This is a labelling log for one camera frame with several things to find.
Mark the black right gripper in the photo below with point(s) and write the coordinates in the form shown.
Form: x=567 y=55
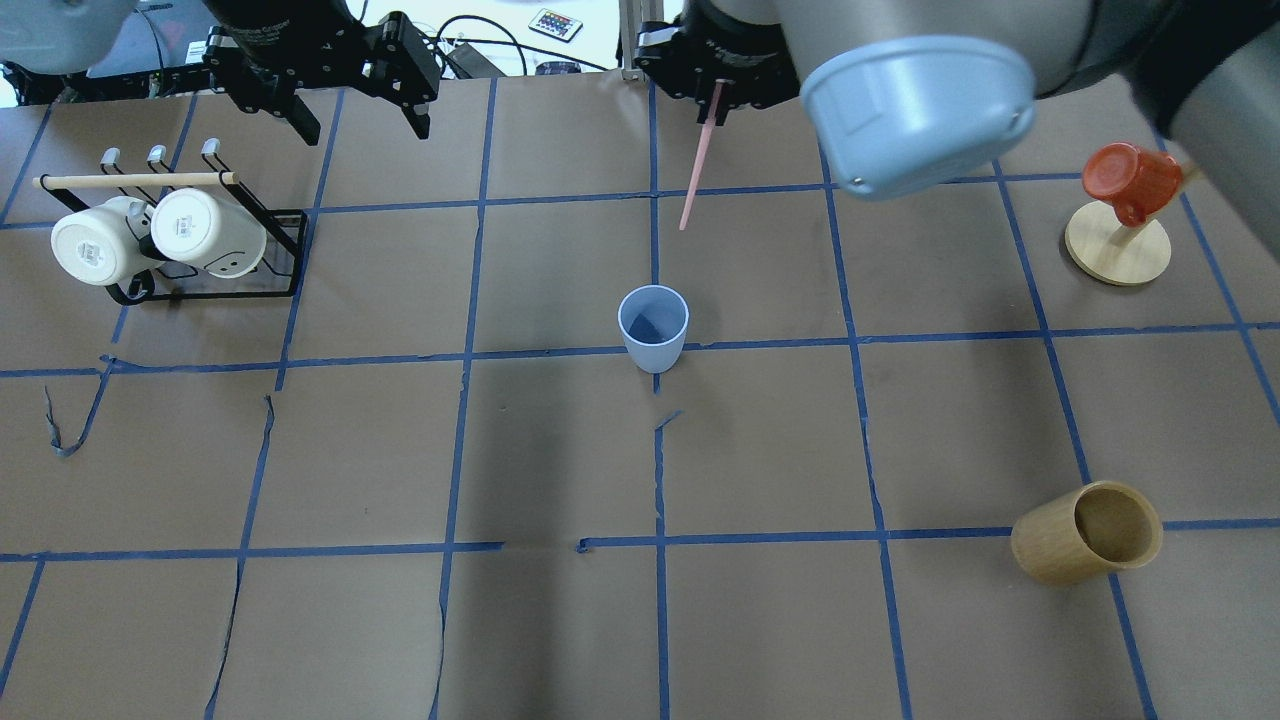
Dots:
x=738 y=40

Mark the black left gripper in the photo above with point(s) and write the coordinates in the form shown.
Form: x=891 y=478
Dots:
x=272 y=32

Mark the light blue plastic cup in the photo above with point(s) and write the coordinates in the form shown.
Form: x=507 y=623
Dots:
x=653 y=322

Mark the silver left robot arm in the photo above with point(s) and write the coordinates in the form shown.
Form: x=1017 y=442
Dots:
x=59 y=38

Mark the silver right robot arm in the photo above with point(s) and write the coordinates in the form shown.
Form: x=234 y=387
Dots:
x=907 y=94

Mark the round wooden cup stand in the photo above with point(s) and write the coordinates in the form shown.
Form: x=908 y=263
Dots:
x=1114 y=254

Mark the orange cup on stand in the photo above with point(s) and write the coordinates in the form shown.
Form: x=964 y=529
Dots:
x=1135 y=182

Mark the small remote control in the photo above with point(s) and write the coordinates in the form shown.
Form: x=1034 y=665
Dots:
x=560 y=27

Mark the white mug near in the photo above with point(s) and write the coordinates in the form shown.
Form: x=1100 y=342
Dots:
x=198 y=229

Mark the white mug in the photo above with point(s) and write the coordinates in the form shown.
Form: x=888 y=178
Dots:
x=104 y=245
x=198 y=229

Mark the white mug far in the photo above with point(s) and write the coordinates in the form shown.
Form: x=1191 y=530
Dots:
x=104 y=245

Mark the wooden rack dowel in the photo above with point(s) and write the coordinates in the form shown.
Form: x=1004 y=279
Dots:
x=139 y=180

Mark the bamboo cylinder holder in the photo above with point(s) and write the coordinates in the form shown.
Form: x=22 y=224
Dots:
x=1099 y=529

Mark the aluminium frame post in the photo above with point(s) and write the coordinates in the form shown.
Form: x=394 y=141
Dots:
x=633 y=16

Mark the black wire mug rack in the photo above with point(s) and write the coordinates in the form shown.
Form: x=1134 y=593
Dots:
x=277 y=276

